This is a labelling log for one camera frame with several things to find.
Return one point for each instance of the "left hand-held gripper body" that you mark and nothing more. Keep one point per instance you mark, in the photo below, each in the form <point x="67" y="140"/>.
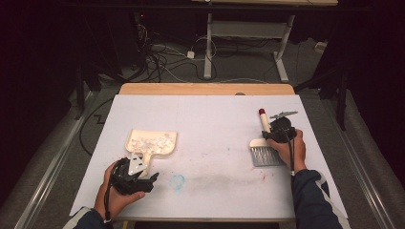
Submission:
<point x="127" y="178"/>

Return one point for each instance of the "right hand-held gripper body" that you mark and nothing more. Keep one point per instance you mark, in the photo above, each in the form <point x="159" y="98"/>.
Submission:
<point x="281" y="129"/>

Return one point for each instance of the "cream brush with grey bristles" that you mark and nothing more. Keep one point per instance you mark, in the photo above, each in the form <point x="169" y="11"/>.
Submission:
<point x="265" y="156"/>

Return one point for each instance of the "cream plastic dustpan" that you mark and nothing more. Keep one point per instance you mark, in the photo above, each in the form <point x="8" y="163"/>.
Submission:
<point x="159" y="152"/>

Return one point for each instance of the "pile of white paper scraps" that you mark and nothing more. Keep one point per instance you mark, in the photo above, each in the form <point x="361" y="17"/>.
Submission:
<point x="149" y="143"/>

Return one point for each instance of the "person's left hand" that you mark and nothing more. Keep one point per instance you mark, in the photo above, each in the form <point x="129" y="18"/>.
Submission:
<point x="119" y="200"/>

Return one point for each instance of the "person's right hand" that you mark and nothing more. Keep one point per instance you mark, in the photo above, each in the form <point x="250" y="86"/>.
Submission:
<point x="291" y="152"/>

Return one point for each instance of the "black stand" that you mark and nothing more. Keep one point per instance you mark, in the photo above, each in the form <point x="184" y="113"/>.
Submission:
<point x="81" y="89"/>
<point x="337" y="92"/>

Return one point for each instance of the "wooden table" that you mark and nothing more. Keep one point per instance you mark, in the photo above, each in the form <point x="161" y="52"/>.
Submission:
<point x="203" y="89"/>

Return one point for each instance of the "white power adapter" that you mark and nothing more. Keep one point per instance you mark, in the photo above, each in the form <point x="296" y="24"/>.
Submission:
<point x="190" y="54"/>

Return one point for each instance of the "metal floor rail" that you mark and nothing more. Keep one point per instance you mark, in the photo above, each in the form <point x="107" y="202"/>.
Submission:
<point x="47" y="171"/>
<point x="359" y="171"/>

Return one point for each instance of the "white metal desk frame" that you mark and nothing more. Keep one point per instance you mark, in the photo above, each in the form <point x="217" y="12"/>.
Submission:
<point x="246" y="30"/>

